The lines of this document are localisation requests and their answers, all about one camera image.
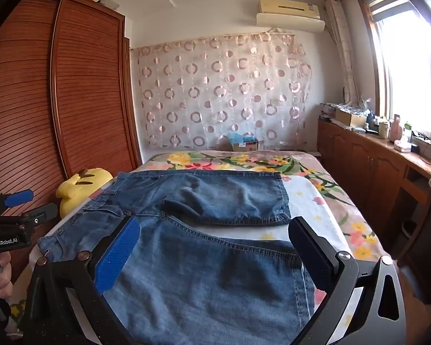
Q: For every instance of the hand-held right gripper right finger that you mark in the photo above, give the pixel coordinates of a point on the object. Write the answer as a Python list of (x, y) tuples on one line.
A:
[(310, 258)]

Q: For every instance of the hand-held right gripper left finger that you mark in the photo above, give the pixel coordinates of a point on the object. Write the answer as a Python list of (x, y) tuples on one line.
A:
[(116, 258)]

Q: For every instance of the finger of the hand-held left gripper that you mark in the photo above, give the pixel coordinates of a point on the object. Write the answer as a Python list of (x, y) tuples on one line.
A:
[(19, 198), (46, 212)]

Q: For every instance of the blue denim pants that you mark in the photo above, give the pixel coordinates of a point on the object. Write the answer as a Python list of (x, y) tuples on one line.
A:
[(201, 276)]

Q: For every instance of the yellow plush toy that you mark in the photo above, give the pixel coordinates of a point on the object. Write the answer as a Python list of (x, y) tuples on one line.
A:
[(75, 190)]

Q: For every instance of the white floral bed sheet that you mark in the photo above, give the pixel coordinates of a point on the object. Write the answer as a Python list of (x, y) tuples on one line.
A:
[(344, 230)]

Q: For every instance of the long wooden cabinet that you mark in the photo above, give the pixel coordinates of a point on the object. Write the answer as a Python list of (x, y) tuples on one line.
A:
[(362, 165)]

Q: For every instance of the wooden headboard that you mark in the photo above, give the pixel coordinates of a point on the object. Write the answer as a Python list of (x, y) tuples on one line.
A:
[(75, 97)]

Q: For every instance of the small cardboard box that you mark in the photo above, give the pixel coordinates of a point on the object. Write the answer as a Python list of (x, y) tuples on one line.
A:
[(246, 146)]

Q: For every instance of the floral bed quilt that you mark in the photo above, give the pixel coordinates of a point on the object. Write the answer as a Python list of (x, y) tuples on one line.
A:
[(208, 161)]

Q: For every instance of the tissue box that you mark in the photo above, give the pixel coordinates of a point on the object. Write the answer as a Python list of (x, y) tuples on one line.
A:
[(402, 146)]

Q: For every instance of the open cardboard box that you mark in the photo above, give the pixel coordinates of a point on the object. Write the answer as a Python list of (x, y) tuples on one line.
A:
[(350, 118)]

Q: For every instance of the white jar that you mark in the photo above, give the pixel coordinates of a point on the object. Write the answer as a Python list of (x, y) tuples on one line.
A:
[(383, 130)]

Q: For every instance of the pink bottle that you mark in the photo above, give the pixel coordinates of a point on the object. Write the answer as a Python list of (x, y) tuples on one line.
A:
[(395, 129)]

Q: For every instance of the pile of patterned cloth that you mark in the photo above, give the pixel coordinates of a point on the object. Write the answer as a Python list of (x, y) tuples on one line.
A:
[(344, 107)]

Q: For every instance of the green capped bottle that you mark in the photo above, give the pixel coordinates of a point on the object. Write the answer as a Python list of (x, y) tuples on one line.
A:
[(408, 133)]

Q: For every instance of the sheer circle-pattern curtain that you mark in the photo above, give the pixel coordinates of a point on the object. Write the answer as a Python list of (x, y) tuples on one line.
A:
[(219, 90)]

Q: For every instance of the wooden framed window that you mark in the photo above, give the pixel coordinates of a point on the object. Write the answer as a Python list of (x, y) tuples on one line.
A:
[(409, 72)]

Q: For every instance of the beige window curtain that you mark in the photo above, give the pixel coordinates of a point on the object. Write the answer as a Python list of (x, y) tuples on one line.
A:
[(341, 43)]

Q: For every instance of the wall air conditioner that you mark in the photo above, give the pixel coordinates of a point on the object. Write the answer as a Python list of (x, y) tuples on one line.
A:
[(291, 19)]

